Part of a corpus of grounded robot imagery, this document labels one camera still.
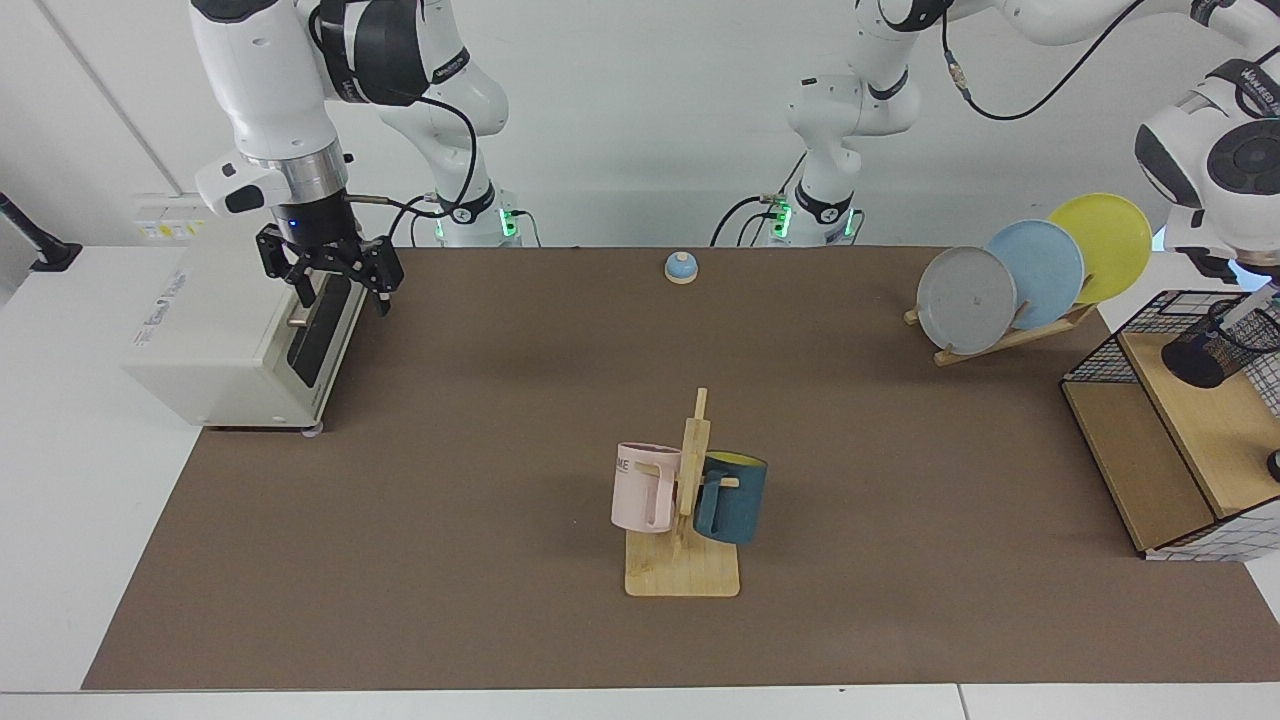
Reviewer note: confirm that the wooden cup stand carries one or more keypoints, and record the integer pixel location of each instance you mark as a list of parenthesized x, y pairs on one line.
[(690, 575)]

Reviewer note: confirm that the grey plate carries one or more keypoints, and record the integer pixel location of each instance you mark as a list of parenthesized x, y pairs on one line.
[(965, 300)]

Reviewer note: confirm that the yellow plate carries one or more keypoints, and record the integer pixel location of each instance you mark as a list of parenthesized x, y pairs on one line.
[(1110, 240)]

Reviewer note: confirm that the small blue round thing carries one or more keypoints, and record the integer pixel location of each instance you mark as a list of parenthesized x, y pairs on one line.
[(682, 266)]

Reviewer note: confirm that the wooden plate rack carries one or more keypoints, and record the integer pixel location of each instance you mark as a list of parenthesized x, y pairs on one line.
[(1000, 343)]

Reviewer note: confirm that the pale toaster oven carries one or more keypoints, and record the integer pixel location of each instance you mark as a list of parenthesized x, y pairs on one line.
[(230, 340)]

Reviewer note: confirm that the black mesh pen holder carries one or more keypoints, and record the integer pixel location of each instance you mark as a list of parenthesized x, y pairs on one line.
[(1195, 360)]

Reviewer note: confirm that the dark teal cup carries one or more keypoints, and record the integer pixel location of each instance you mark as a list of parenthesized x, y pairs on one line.
[(740, 505)]

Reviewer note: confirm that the pink cup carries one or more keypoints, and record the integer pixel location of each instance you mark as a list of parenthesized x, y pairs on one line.
[(640, 490)]

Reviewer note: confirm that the brown table cloth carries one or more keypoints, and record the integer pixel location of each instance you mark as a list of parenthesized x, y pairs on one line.
[(450, 450)]

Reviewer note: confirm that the black clamp mount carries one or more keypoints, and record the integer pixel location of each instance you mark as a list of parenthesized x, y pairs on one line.
[(45, 250)]

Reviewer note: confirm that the white power strip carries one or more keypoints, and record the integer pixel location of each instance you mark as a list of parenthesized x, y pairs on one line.
[(165, 225)]

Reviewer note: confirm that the light blue plate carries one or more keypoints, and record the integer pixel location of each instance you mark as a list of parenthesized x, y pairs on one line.
[(1045, 270)]

